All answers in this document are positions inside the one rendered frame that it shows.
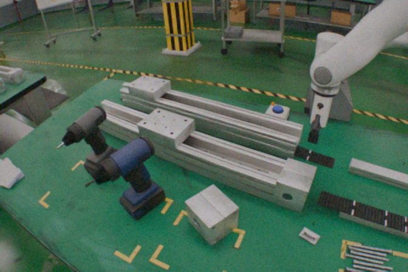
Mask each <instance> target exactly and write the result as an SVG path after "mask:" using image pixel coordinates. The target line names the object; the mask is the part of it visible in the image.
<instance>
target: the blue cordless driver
mask: <svg viewBox="0 0 408 272"><path fill-rule="evenodd" d="M154 153H155V148H154V145H153V144H152V142H151V141H150V139H148V137H145V136H141V137H140V138H136V139H135V140H133V141H132V142H130V143H128V144H127V145H126V146H124V147H122V148H121V149H119V150H117V151H116V152H114V153H113V154H111V155H110V156H109V158H106V159H104V160H103V161H101V162H100V166H99V167H98V168H97V170H96V171H95V172H94V173H93V174H92V178H93V180H91V181H90V182H89V183H87V184H85V187H88V186H89V185H91V184H92V183H94V182H95V183H96V184H97V185H100V184H102V183H106V182H109V181H111V182H114V181H116V180H117V179H119V178H120V176H122V177H123V178H124V180H125V181H126V182H129V183H130V184H131V187H130V188H128V189H127V190H125V191H124V192H123V196H121V197H120V199H119V202H120V204H121V205H122V206H123V208H124V209H125V210H126V211H127V212H128V213H129V214H130V215H131V216H132V217H133V218H134V219H135V220H139V219H141V218H142V217H143V216H145V215H146V214H147V213H148V212H150V211H151V210H152V209H154V208H155V207H156V206H157V205H159V204H160V203H161V202H162V201H164V200H165V199H166V196H165V192H164V189H163V188H162V187H160V186H159V185H158V184H156V182H154V181H153V180H152V179H151V175H150V173H149V172H148V170H147V169H146V167H145V164H144V163H143V162H145V161H146V160H148V159H149V158H150V157H151V156H153V155H154Z"/></svg>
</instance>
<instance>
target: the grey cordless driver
mask: <svg viewBox="0 0 408 272"><path fill-rule="evenodd" d="M106 118H107V114H106V111H105V110H104V109H103V108H102V107H101V106H98V105H96V106H95V107H93V108H92V109H90V110H89V111H87V112H86V113H85V114H84V115H82V116H81V117H80V118H79V119H77V120H76V121H75V122H73V124H72V125H70V126H69V127H68V128H67V132H66V133H65V135H64V136H63V138H62V139H61V140H62V143H61V144H60V145H59V146H58V147H57V148H58V149H59V148H60V147H61V146H62V145H65V146H69V145H71V144H73V143H79V142H80V141H81V140H82V139H84V141H85V142H86V143H87V144H88V145H90V146H91V148H92V150H93V151H92V152H91V153H90V154H89V155H88V156H87V157H86V160H87V161H86V162H85V163H84V168H85V170H87V172H88V173H89V174H91V175H92V174H93V173H94V172H95V171H96V170H97V168H98V167H99V166H100V162H102V161H103V160H104V159H106V158H109V156H110V155H111V154H113V153H114V152H116V151H117V149H115V148H113V147H112V146H109V145H108V144H107V143H106V139H105V137H104V135H103V133H102V132H101V130H100V128H99V125H100V124H102V123H103V122H104V120H106Z"/></svg>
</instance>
